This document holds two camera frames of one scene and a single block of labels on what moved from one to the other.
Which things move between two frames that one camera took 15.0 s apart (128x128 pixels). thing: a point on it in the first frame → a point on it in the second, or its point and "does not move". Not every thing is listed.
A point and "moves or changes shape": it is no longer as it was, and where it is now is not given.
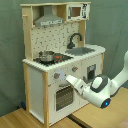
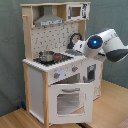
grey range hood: [48, 18] does not move
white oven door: [63, 101] moves or changes shape
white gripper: [78, 83] → [80, 46]
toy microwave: [78, 12] does not move
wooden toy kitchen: [57, 57] does not move
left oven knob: [56, 75] does not move
